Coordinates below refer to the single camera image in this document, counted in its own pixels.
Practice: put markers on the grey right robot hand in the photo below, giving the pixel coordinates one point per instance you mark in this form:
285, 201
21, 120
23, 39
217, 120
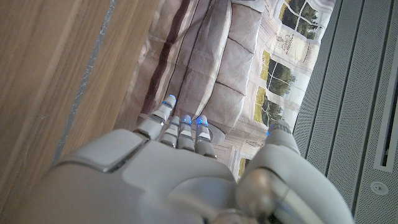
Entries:
155, 180

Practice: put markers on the grey tape outline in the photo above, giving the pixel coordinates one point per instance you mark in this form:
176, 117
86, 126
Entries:
85, 77

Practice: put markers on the printed sofa backdrop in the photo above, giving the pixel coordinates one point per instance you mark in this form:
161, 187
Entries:
214, 62

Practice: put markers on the round ceiling sensor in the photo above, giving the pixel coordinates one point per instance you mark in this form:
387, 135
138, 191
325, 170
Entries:
379, 188

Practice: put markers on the ceiling slot vent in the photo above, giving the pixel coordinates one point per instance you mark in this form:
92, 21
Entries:
388, 137

